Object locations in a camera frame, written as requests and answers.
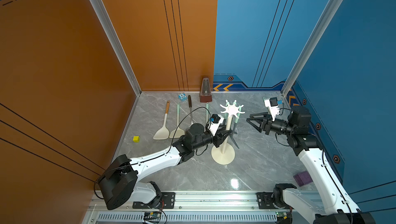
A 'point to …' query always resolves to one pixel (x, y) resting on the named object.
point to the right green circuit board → (281, 213)
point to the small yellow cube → (136, 139)
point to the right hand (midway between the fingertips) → (250, 118)
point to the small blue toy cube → (182, 97)
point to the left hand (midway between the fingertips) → (228, 127)
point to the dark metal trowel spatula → (190, 106)
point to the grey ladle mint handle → (233, 132)
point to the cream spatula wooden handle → (163, 133)
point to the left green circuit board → (152, 214)
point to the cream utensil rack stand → (225, 154)
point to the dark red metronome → (205, 94)
